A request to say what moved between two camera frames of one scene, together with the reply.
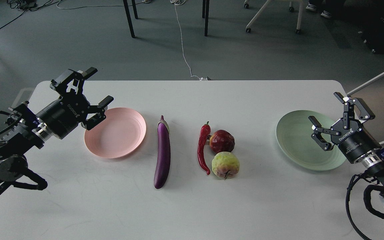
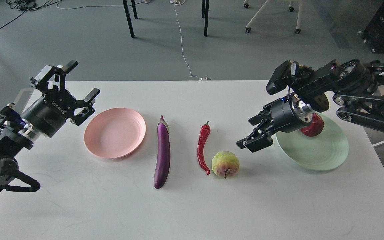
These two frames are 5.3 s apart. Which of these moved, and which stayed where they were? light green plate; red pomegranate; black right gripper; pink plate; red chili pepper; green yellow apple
Moved: black right gripper; red pomegranate
Stayed: pink plate; green yellow apple; light green plate; red chili pepper
